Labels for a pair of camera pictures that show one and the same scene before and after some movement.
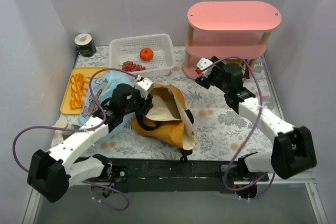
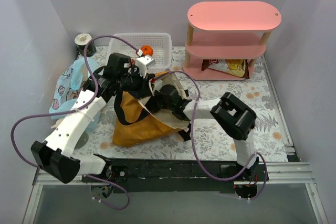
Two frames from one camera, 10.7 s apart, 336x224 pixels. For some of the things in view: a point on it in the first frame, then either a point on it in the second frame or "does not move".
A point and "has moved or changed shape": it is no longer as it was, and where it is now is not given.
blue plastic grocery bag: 98,88 has moved or changed shape
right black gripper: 203,82 to 156,100
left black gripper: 148,104 to 142,91
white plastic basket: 128,49 does not move
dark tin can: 85,44 does not move
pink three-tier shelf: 226,30 does not move
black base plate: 206,174 does not move
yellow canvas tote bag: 168,105 has moved or changed shape
